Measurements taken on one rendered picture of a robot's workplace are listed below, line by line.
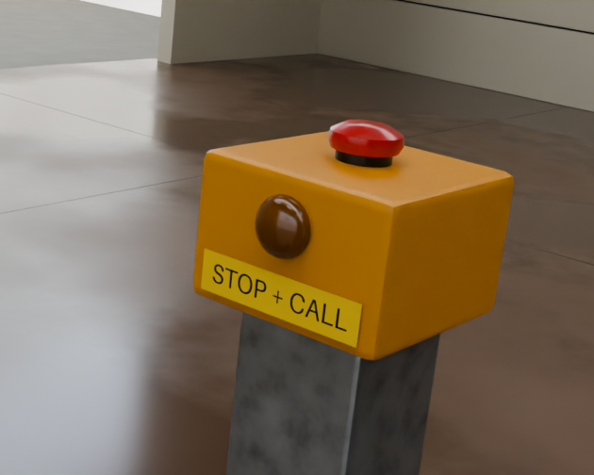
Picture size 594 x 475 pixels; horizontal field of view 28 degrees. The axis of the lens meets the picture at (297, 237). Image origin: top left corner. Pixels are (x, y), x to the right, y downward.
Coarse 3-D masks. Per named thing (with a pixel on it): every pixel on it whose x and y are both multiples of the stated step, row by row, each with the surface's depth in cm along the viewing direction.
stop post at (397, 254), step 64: (256, 192) 58; (320, 192) 56; (384, 192) 55; (448, 192) 57; (256, 256) 59; (320, 256) 57; (384, 256) 54; (448, 256) 59; (256, 320) 62; (320, 320) 57; (384, 320) 55; (448, 320) 60; (256, 384) 63; (320, 384) 60; (384, 384) 61; (256, 448) 64; (320, 448) 61; (384, 448) 63
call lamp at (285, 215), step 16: (272, 208) 57; (288, 208) 56; (304, 208) 56; (256, 224) 57; (272, 224) 56; (288, 224) 56; (304, 224) 56; (272, 240) 57; (288, 240) 56; (304, 240) 56; (288, 256) 57
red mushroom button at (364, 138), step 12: (348, 120) 61; (360, 120) 62; (336, 132) 60; (348, 132) 60; (360, 132) 59; (372, 132) 60; (384, 132) 60; (396, 132) 61; (336, 144) 60; (348, 144) 59; (360, 144) 59; (372, 144) 59; (384, 144) 59; (396, 144) 60; (372, 156) 60; (384, 156) 60
